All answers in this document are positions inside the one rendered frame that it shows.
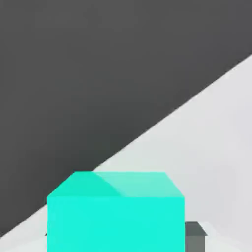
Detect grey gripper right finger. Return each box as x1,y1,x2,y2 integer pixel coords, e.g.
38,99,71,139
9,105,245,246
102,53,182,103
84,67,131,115
184,221,240,252

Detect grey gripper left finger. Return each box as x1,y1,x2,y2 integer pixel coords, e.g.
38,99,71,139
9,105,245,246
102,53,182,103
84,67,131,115
17,231,48,252

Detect small cyan cube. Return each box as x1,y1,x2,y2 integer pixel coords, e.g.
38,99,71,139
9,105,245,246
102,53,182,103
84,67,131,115
47,171,186,252

